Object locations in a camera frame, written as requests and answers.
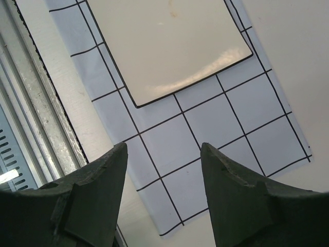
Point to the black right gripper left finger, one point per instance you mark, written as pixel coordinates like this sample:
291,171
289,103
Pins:
79,209

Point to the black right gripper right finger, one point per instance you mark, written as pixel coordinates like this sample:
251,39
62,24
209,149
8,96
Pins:
248,209

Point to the light blue checked placemat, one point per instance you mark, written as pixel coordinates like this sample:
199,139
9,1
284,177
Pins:
242,111

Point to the white square plate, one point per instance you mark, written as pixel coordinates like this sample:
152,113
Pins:
161,47

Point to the blue slotted cable duct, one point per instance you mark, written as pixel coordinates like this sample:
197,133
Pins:
13,162

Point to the aluminium front rail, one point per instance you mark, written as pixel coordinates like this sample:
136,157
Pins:
31,104

